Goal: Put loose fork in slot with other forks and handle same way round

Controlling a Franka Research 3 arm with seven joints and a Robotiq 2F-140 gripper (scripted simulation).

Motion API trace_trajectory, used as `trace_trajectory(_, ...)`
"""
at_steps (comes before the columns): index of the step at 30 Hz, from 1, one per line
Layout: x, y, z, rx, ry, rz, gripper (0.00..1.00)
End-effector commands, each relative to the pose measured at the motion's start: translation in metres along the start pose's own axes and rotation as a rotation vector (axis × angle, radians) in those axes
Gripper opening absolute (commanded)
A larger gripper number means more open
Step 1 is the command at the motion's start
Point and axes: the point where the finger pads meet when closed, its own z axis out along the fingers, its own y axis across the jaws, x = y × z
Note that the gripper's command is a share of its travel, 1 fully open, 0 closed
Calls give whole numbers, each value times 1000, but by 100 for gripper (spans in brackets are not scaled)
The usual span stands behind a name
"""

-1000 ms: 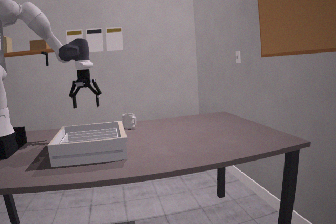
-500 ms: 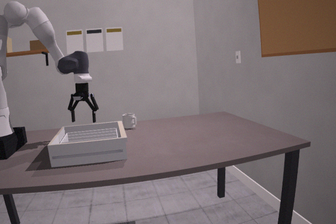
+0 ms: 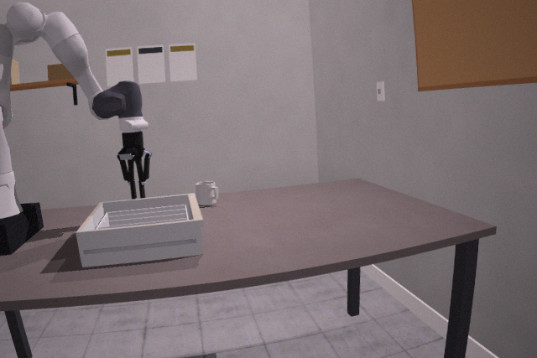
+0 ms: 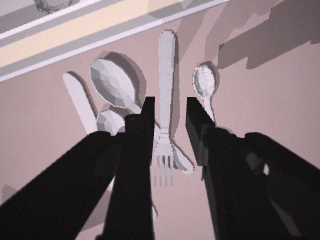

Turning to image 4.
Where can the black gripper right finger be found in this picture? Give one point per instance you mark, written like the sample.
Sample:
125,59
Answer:
241,207

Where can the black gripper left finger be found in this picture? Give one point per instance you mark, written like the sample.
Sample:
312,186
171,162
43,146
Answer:
56,204

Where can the silver fork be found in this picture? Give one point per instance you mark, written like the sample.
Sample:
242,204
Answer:
166,54

